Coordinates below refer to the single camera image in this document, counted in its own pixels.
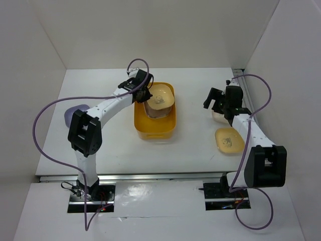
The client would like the yellow panda plate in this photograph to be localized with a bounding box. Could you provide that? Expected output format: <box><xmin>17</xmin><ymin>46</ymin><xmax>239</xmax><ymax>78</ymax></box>
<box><xmin>144</xmin><ymin>84</ymin><xmax>175</xmax><ymax>110</ymax></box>
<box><xmin>215</xmin><ymin>128</ymin><xmax>245</xmax><ymax>154</ymax></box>

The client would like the pink panda plate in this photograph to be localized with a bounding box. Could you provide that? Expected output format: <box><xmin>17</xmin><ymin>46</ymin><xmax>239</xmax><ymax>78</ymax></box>
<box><xmin>144</xmin><ymin>102</ymin><xmax>172</xmax><ymax>119</ymax></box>

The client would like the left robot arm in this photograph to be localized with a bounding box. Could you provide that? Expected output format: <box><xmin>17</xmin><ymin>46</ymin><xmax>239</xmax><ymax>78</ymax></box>
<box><xmin>68</xmin><ymin>68</ymin><xmax>153</xmax><ymax>200</ymax></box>

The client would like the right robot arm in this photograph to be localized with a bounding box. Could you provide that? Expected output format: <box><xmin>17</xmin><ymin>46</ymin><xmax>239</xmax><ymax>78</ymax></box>
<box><xmin>203</xmin><ymin>85</ymin><xmax>287</xmax><ymax>197</ymax></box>

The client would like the yellow plastic bin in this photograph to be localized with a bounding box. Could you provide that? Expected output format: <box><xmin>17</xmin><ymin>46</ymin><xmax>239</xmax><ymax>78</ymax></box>
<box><xmin>134</xmin><ymin>82</ymin><xmax>177</xmax><ymax>140</ymax></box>

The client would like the cream plate far right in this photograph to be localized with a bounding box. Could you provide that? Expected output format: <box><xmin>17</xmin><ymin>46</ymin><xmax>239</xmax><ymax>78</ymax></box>
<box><xmin>211</xmin><ymin>110</ymin><xmax>229</xmax><ymax>125</ymax></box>

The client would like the purple plate left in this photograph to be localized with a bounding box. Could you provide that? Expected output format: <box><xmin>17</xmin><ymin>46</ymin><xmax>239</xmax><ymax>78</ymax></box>
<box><xmin>64</xmin><ymin>104</ymin><xmax>90</xmax><ymax>128</ymax></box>

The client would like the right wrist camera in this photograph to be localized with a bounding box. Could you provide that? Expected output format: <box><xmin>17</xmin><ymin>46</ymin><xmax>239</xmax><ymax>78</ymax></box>
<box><xmin>226</xmin><ymin>79</ymin><xmax>239</xmax><ymax>86</ymax></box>

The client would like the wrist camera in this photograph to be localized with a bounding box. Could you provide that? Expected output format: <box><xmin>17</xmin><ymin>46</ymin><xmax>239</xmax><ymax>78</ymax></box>
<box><xmin>226</xmin><ymin>79</ymin><xmax>239</xmax><ymax>86</ymax></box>
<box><xmin>126</xmin><ymin>67</ymin><xmax>140</xmax><ymax>78</ymax></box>

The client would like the aluminium rail right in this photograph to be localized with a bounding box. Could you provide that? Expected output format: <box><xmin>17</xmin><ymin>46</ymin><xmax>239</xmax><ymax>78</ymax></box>
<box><xmin>232</xmin><ymin>69</ymin><xmax>255</xmax><ymax>112</ymax></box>

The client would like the aluminium rail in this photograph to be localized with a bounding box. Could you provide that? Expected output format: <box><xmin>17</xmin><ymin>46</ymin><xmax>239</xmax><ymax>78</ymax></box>
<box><xmin>40</xmin><ymin>172</ymin><xmax>225</xmax><ymax>183</ymax></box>
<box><xmin>232</xmin><ymin>69</ymin><xmax>255</xmax><ymax>112</ymax></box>

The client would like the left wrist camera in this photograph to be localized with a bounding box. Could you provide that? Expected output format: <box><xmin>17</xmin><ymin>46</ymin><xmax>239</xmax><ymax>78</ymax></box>
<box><xmin>126</xmin><ymin>67</ymin><xmax>140</xmax><ymax>78</ymax></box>

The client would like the aluminium rail front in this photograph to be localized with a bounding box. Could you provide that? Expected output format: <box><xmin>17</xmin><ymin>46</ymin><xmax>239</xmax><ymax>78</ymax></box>
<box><xmin>40</xmin><ymin>172</ymin><xmax>225</xmax><ymax>183</ymax></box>

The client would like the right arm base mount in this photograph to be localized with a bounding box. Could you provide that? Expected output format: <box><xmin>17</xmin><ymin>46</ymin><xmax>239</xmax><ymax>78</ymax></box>
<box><xmin>199</xmin><ymin>183</ymin><xmax>251</xmax><ymax>211</ymax></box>

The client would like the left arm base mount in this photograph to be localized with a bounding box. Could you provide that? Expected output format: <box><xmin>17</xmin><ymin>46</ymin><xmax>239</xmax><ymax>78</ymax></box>
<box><xmin>67</xmin><ymin>182</ymin><xmax>116</xmax><ymax>213</ymax></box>

